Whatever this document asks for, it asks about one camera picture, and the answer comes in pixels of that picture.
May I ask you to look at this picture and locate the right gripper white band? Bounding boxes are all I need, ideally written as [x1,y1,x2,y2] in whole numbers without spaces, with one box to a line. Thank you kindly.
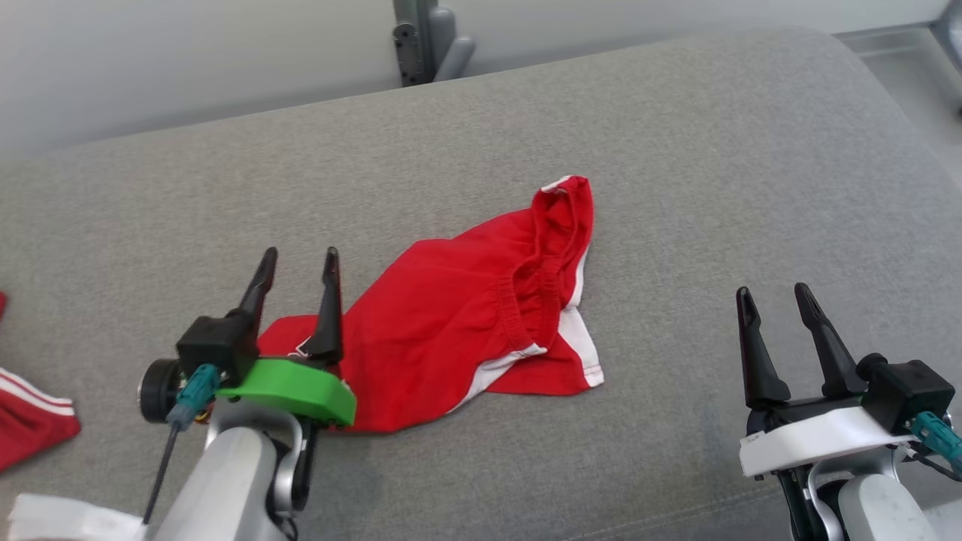
[736,283,915,479]

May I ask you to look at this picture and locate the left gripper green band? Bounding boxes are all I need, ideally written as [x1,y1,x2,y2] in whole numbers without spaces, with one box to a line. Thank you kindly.
[216,246,358,429]

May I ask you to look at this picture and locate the red shorts white side stripes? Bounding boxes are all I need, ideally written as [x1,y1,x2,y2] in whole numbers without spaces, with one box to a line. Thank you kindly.
[257,175,606,434]

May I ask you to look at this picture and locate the red t-shirt white sleeves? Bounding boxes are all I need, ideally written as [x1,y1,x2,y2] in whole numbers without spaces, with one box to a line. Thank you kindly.
[0,292,82,473]

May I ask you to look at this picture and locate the grey fabric sofa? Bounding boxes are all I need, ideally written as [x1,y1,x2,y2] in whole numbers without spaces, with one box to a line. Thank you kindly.
[0,26,962,541]

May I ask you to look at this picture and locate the white tape label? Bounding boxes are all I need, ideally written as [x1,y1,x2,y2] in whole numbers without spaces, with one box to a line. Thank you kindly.
[8,494,147,541]

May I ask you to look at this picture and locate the black left cable teal connector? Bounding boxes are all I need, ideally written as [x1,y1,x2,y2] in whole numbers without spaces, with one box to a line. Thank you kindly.
[143,364,222,524]

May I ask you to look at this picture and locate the black cable teal connector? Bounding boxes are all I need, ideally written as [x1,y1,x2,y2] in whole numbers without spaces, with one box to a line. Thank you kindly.
[143,364,222,524]
[906,412,962,482]

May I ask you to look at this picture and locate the black right cable teal connector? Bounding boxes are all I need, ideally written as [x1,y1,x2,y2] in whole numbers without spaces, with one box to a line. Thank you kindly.
[906,412,962,482]

